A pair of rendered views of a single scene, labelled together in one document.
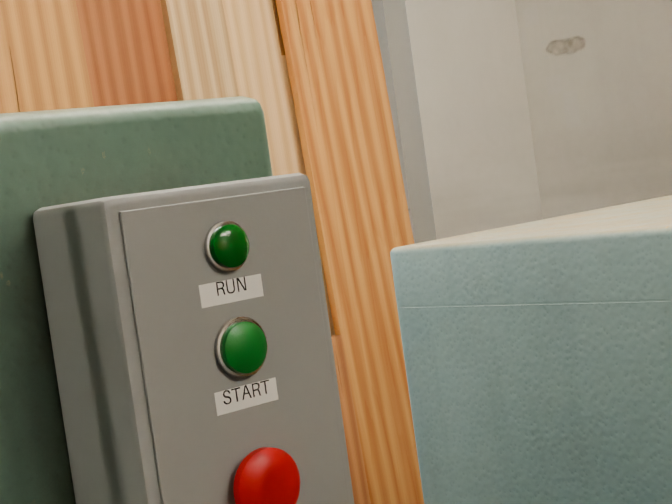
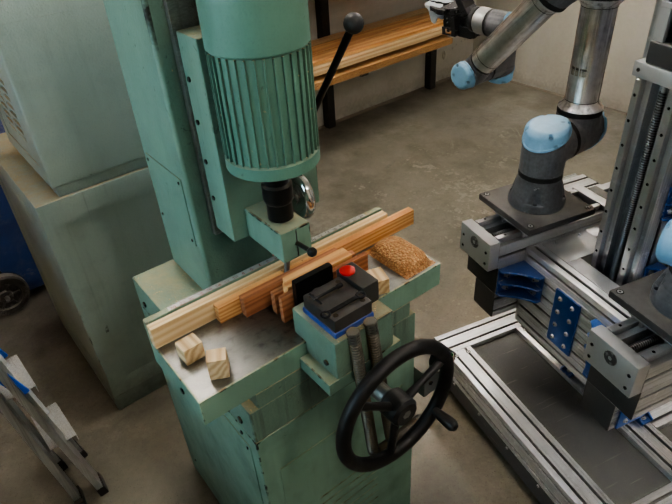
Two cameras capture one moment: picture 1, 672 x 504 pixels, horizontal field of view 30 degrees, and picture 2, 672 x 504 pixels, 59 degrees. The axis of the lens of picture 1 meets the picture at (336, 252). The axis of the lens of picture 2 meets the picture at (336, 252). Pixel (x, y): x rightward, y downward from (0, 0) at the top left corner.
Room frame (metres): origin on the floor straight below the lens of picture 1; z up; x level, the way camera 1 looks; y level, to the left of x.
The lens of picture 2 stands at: (0.23, 1.39, 1.70)
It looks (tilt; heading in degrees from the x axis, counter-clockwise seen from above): 36 degrees down; 274
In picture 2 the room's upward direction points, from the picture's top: 4 degrees counter-clockwise
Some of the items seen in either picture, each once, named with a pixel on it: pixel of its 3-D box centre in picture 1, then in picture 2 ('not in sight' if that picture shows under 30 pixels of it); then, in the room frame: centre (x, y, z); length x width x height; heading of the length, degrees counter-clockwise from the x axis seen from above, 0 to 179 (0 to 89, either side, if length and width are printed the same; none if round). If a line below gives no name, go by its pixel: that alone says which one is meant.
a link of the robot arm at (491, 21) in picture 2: not in sight; (505, 27); (-0.16, -0.34, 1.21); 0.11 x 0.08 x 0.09; 130
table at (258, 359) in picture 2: not in sight; (318, 321); (0.35, 0.48, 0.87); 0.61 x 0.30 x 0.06; 40
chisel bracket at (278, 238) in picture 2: not in sight; (278, 231); (0.42, 0.38, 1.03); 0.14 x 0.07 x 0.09; 130
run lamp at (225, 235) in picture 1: (230, 245); not in sight; (0.48, 0.04, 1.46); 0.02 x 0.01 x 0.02; 130
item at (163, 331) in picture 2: not in sight; (281, 272); (0.43, 0.39, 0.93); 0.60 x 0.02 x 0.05; 40
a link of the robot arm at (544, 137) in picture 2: not in sight; (546, 145); (-0.24, -0.05, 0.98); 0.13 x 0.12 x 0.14; 40
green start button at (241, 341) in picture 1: (244, 347); not in sight; (0.48, 0.04, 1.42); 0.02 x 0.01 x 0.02; 130
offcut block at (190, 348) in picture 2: not in sight; (190, 349); (0.58, 0.61, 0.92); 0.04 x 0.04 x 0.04; 43
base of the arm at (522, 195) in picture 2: not in sight; (538, 185); (-0.23, -0.05, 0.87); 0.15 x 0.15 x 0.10
